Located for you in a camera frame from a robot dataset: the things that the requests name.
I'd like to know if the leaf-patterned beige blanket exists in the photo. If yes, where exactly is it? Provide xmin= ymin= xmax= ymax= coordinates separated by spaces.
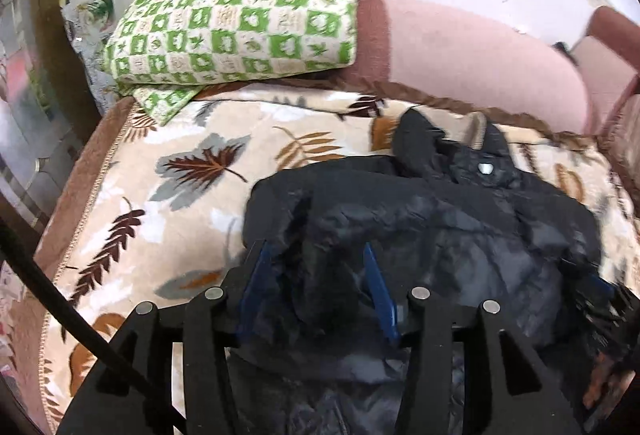
xmin=6 ymin=82 xmax=640 ymax=435

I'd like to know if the black puffer jacket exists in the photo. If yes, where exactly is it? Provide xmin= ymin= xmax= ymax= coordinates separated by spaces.
xmin=231 ymin=110 xmax=639 ymax=434

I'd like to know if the green checkered pillow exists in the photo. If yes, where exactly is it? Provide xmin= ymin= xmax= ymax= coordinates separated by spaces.
xmin=102 ymin=0 xmax=359 ymax=125

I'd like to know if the floral patterned bag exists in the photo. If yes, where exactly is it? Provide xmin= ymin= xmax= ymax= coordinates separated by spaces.
xmin=58 ymin=0 xmax=119 ymax=116

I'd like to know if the pink bolster cushion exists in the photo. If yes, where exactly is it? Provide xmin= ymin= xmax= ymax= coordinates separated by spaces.
xmin=341 ymin=0 xmax=590 ymax=133

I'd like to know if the glass panel door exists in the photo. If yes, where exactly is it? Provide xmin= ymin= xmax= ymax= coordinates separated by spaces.
xmin=1 ymin=0 xmax=82 ymax=233

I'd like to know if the striped brown cushion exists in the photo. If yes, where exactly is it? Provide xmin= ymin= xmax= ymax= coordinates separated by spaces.
xmin=598 ymin=94 xmax=640 ymax=216

